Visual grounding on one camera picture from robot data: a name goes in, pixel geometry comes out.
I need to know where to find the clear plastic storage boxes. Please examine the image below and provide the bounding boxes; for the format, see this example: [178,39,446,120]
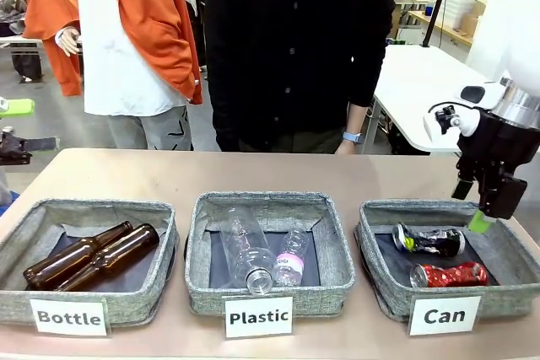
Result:
[442,0,477,29]

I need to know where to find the crushed black soda can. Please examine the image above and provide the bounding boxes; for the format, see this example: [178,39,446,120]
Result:
[391,223,467,258]

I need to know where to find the white Plastic label sign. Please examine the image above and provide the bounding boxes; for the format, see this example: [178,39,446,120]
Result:
[223,294,294,339]

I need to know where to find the orange jacket on mannequin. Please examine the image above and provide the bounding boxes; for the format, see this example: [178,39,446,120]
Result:
[23,0,203,106]

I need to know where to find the large clear plastic bottle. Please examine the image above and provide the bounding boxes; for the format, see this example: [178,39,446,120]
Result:
[220,207,276,296]

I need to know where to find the grey basket labelled Can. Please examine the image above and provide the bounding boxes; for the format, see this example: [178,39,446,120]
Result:
[354,199,540,323]

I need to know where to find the small pink-label plastic bottle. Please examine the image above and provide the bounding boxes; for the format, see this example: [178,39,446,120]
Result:
[273,228,314,287]

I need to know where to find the grey basket labelled Bottle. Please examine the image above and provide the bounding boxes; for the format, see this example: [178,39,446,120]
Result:
[0,197,181,328]

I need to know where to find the grey basket labelled Plastic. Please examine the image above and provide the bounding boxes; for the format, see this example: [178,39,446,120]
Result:
[184,191,356,319]

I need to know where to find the wooden workbench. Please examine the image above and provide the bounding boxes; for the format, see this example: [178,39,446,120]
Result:
[408,9,474,48]

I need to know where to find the white Bottle label sign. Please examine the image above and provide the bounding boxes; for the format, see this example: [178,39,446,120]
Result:
[29,297,111,338]

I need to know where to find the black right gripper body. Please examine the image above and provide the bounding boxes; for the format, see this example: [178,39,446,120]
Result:
[456,109,540,185]

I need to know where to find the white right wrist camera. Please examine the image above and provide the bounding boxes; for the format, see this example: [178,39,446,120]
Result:
[423,101,483,142]

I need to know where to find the brown cardboard box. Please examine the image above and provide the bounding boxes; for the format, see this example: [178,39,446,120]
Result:
[462,0,487,33]

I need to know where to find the person's torso black cardigan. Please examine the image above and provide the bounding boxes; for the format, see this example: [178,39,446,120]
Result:
[204,0,397,153]

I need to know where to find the blue plastic item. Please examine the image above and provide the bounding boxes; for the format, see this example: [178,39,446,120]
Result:
[0,190,20,216]

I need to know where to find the white Can label sign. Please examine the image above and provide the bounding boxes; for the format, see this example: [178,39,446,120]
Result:
[408,293,484,337]

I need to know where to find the crushed red soda can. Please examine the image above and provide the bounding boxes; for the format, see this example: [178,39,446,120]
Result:
[409,261,489,289]

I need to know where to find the black tripod pole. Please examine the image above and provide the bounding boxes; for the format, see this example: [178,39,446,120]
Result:
[421,0,457,48]

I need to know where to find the brown glass beer bottle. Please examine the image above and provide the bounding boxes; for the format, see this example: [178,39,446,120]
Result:
[23,220,133,292]
[57,223,160,293]

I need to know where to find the white folding table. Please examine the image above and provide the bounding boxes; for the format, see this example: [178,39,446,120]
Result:
[363,43,505,155]

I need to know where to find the person's left forearm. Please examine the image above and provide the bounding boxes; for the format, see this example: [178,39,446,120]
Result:
[343,101,370,136]

